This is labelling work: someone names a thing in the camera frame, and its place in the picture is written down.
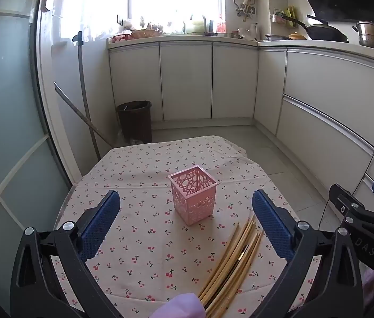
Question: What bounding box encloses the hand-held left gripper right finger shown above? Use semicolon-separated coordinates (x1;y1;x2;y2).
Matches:
250;190;364;318

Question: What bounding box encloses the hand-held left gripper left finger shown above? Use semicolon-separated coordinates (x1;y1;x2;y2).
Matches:
10;190;131;318

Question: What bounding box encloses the bundle of wooden chopsticks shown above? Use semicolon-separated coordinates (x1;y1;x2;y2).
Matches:
198;215;264;318

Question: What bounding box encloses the pink perforated utensil holder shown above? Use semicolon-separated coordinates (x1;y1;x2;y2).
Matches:
167;166;221;226

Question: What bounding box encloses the person's right forearm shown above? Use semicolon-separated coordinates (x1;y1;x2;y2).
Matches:
362;269;374;307

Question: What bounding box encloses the cherry print tablecloth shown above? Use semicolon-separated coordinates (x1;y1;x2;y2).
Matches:
53;135;327;318

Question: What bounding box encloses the white cabinet with drawers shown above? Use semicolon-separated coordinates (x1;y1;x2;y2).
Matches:
254;47;374;207

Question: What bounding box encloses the brown trash bin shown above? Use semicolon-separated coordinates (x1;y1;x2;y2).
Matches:
116;101;153;144

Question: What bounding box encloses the slanted metal pole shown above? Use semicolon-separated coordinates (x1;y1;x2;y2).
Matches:
53;82;115;148

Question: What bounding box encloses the mop pole with black clip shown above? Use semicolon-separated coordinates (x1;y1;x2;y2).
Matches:
72;31;102;162

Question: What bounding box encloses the black wok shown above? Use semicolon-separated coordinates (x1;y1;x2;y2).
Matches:
281;14;350;43

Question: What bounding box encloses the white cabinet with three doors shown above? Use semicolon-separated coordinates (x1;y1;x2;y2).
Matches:
108;41;260;122

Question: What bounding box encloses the white electric kettle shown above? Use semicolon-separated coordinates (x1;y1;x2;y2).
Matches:
244;23;261;41

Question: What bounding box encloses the woven basket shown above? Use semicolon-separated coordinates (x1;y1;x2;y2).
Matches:
130;29;163;39

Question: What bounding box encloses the white kitchen countertop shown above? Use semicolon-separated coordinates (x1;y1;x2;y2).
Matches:
107;34;374;71

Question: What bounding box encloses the pale yellow jug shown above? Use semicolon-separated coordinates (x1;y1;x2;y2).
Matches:
183;14;207;35

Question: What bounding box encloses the wall rack with bottles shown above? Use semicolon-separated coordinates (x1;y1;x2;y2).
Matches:
270;6;297;26

